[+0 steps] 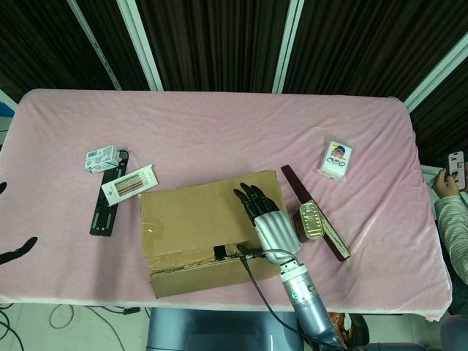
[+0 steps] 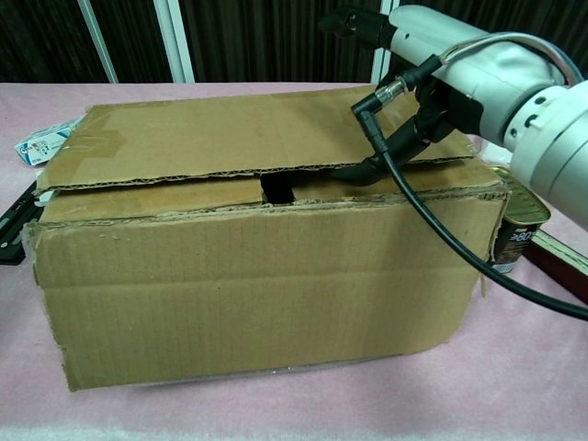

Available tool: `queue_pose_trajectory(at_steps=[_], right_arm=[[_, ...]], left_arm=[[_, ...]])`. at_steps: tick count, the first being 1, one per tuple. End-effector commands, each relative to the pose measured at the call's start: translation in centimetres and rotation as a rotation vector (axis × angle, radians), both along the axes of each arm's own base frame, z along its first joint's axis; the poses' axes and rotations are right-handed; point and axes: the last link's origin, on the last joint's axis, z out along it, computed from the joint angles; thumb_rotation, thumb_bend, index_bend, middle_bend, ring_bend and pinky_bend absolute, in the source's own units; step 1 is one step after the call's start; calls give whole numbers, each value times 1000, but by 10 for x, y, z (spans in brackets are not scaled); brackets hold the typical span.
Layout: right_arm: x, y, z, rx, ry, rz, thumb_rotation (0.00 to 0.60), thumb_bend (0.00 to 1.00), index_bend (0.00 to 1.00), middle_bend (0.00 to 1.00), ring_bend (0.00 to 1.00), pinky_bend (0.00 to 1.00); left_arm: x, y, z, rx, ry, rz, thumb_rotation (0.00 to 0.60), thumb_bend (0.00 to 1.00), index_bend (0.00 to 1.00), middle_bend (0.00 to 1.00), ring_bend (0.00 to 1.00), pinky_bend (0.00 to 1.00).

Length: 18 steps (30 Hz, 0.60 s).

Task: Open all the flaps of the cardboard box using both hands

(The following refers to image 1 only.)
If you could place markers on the white cartoon-print card pack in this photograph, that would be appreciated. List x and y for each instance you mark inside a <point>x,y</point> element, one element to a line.
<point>336,159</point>

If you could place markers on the white packet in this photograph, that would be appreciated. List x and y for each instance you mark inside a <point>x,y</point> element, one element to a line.
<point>128,184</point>

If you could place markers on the pink tablecloth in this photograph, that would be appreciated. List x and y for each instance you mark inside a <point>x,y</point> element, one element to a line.
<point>234,128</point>

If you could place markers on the brown cardboard shipping box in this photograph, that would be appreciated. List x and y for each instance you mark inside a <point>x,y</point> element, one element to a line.
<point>190,215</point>

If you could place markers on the orange snack bag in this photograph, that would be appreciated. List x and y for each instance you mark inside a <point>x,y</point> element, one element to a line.
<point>342,320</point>

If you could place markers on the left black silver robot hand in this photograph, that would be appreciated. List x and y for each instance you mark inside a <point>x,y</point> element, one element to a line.
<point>18,250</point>

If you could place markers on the wide white frame post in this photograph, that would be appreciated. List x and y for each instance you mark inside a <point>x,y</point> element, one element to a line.
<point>142,44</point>
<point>287,45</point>

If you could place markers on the black round bin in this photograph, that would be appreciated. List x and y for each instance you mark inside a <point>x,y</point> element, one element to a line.
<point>362,329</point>

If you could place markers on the small white blue-print carton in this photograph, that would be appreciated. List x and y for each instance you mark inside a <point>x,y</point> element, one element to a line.
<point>100,157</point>

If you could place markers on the white smartphone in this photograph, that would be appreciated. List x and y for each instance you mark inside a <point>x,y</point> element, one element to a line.
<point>457,162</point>

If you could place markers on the gold rectangular tin can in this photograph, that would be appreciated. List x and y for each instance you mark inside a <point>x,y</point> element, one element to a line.
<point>311,221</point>

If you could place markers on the thin white frame post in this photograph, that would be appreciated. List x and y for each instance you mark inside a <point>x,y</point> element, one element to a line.
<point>94,44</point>

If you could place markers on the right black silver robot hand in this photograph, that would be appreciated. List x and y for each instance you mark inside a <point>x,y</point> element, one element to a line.
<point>276,234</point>

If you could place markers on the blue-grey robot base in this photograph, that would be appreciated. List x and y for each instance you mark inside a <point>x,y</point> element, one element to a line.
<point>219,329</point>

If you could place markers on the long dark red box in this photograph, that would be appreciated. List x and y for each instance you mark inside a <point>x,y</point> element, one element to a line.
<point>294,183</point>

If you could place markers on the white metal rack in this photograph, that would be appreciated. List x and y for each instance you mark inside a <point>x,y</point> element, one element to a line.
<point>426,170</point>

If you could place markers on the slanted white frame post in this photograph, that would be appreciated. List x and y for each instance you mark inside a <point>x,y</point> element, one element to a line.
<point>438,77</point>

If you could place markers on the black slotted metal plate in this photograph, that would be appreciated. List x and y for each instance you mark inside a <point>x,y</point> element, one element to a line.
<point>125,164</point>

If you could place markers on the white blue equipment box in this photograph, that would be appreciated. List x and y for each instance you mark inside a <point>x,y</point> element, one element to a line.
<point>4,109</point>

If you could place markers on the bystander striped sleeve forearm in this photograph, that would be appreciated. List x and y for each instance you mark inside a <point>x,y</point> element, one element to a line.
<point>453,237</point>

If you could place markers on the bystander bare hand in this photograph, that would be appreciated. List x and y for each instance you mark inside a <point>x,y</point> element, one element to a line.
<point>446,186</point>

